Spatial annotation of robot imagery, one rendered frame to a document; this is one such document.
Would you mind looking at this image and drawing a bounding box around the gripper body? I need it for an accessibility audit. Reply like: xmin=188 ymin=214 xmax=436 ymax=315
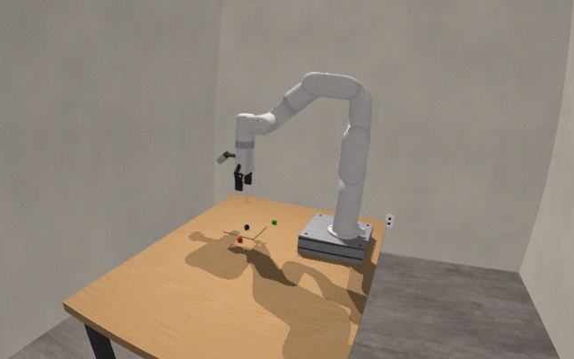
xmin=235 ymin=147 xmax=255 ymax=175

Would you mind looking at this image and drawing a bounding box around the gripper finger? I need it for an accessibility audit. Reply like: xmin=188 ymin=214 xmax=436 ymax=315
xmin=244 ymin=172 xmax=252 ymax=185
xmin=234 ymin=164 xmax=244 ymax=191

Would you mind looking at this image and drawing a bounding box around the tan mat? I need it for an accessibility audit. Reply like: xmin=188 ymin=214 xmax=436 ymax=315
xmin=223 ymin=220 xmax=267 ymax=240

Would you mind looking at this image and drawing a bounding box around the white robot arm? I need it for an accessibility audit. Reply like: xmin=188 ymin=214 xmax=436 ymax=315
xmin=235 ymin=72 xmax=372 ymax=240

